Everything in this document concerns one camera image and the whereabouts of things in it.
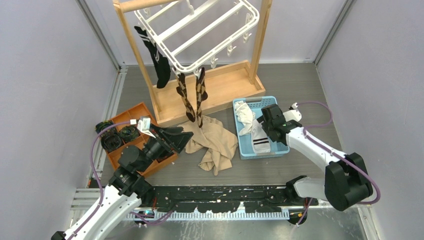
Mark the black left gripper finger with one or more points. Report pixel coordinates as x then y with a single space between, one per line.
169 130
175 140

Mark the beige crumpled cloth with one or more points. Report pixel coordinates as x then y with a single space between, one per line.
221 144

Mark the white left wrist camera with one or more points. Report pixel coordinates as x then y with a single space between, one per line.
143 125

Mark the white plastic clip hanger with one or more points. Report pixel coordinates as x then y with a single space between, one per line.
191 34

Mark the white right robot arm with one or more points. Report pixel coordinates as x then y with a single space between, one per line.
346 181

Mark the brown argyle sock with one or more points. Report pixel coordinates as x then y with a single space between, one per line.
181 89
201 95

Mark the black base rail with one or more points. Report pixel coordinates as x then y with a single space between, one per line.
220 198

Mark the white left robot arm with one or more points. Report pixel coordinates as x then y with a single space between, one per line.
127 189

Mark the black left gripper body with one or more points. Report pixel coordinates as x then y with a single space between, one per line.
155 147

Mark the orange compartment tray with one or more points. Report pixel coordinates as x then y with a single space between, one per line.
136 112

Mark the rolled dark patterned sock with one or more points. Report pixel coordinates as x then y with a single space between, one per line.
103 125

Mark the light blue plastic basket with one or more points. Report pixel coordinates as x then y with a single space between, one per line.
244 142

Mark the wooden hanger stand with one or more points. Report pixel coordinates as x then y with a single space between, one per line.
232 78

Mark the rolled dark green sock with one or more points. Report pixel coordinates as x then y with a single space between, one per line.
112 139

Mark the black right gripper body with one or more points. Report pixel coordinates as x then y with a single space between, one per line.
266 126

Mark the white black-striped sock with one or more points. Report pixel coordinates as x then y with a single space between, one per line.
259 140

